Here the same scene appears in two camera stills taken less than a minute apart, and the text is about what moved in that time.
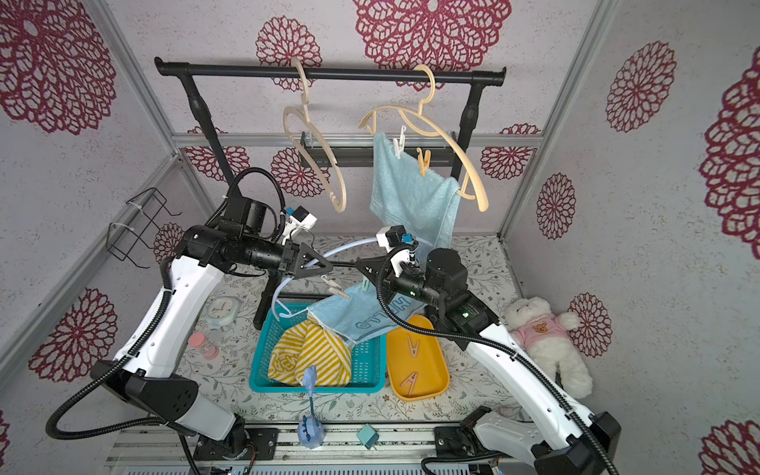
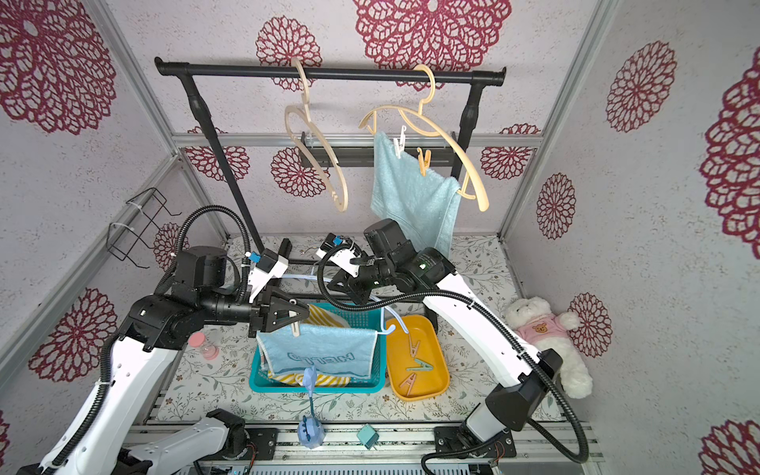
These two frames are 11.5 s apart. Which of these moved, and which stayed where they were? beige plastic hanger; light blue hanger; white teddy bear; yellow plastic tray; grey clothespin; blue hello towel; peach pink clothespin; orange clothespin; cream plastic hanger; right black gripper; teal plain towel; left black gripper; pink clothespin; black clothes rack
Moved: left black gripper; grey clothespin; blue hello towel; right black gripper; light blue hanger
Stayed: pink clothespin; yellow plastic tray; black clothes rack; white teddy bear; teal plain towel; cream plastic hanger; orange clothespin; beige plastic hanger; peach pink clothespin
